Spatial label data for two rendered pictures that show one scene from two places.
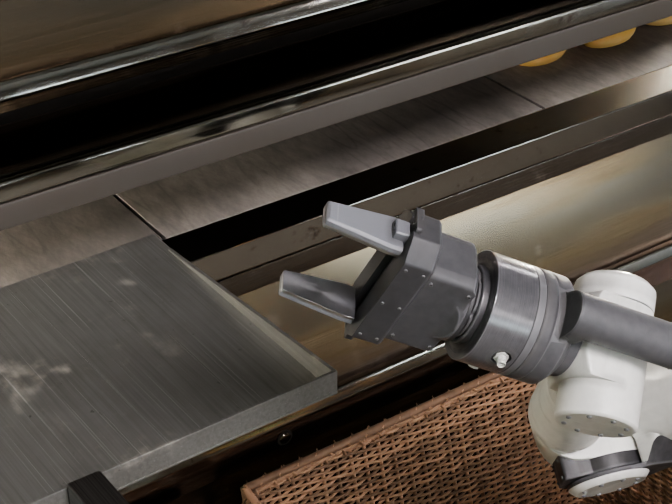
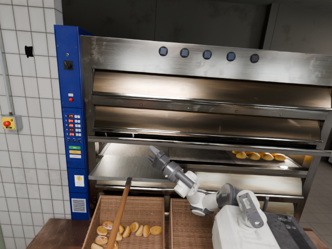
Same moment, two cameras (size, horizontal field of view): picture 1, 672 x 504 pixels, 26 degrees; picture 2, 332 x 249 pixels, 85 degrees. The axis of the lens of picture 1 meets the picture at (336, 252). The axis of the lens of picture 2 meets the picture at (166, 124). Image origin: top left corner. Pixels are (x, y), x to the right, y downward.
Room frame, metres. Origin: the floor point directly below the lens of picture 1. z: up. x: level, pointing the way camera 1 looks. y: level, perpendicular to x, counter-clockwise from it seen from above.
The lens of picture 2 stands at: (0.20, -0.54, 1.91)
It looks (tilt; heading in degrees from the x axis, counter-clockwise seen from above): 16 degrees down; 33
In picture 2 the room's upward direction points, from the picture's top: 4 degrees clockwise
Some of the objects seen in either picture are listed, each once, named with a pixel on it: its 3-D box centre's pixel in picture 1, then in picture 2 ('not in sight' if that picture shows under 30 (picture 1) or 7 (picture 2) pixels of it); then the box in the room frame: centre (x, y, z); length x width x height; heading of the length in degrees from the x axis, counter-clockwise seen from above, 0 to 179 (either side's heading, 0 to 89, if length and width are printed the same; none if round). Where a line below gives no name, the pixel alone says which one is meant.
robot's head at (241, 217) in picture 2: not in sight; (249, 210); (0.81, -0.51, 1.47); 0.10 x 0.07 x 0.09; 28
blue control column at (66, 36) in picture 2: not in sight; (109, 132); (1.70, 1.32, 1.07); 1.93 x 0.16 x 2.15; 35
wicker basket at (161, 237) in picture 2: not in sight; (127, 231); (0.99, 0.25, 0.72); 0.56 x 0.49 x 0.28; 126
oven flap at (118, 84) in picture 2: not in sight; (214, 90); (1.54, -0.07, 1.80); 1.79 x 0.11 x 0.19; 125
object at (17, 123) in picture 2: not in sight; (12, 122); (0.65, 1.13, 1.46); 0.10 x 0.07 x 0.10; 125
